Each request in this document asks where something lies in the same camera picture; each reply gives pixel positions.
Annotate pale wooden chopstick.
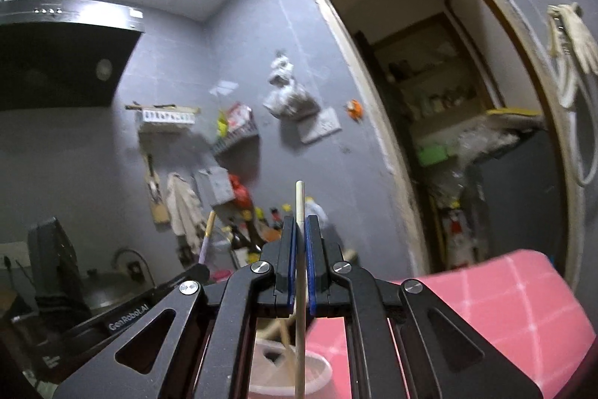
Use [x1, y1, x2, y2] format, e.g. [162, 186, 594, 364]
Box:
[278, 319, 295, 381]
[295, 180, 307, 399]

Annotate metal wok with lid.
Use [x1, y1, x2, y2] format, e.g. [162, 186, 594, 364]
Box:
[82, 268, 150, 313]

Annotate pink checked tablecloth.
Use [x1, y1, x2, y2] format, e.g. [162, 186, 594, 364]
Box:
[303, 249, 597, 399]

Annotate white perforated utensil holder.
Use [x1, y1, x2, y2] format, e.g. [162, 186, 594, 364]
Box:
[247, 338, 336, 399]

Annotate beige hanging towel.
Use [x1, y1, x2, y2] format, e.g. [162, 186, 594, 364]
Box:
[166, 172, 207, 255]

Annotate wooden knife holder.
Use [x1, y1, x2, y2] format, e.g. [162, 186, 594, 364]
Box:
[143, 153, 170, 225]

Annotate dark wine bottle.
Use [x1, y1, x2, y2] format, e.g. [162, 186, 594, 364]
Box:
[230, 223, 248, 268]

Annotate dark grey cabinet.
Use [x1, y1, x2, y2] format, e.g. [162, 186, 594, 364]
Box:
[463, 130, 567, 272]

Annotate red plastic bag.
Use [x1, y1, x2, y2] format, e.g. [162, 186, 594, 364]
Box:
[228, 174, 253, 211]

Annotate green box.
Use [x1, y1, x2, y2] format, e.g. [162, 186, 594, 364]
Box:
[417, 144, 450, 167]

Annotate large vinegar jug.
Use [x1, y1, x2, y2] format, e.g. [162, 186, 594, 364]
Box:
[305, 196, 330, 239]

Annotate yellow edged cushion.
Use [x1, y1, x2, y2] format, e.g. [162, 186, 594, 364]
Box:
[486, 107, 544, 120]

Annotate snack packets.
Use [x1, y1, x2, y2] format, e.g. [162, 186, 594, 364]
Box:
[217, 102, 252, 138]

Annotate black range hood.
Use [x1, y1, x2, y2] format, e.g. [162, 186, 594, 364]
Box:
[1, 0, 144, 111]

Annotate white plastic bag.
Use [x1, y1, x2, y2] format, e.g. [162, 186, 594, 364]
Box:
[262, 52, 320, 122]

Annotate white rubber glove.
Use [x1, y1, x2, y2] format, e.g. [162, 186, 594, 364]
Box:
[547, 2, 597, 74]

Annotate grey wall box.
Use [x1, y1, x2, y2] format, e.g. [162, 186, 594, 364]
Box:
[195, 166, 235, 206]

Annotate grey wall rack shelf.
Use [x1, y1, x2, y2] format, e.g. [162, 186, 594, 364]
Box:
[211, 120, 259, 156]

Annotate white wall basket shelf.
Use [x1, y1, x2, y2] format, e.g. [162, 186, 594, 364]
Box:
[125, 102, 201, 133]

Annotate orange wall hook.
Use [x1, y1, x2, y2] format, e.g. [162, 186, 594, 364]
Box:
[346, 99, 364, 122]

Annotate white wall switch plate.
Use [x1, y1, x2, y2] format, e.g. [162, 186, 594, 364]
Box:
[297, 107, 342, 145]

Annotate white flexible hose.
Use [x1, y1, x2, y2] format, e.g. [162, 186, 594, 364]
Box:
[552, 17, 598, 188]

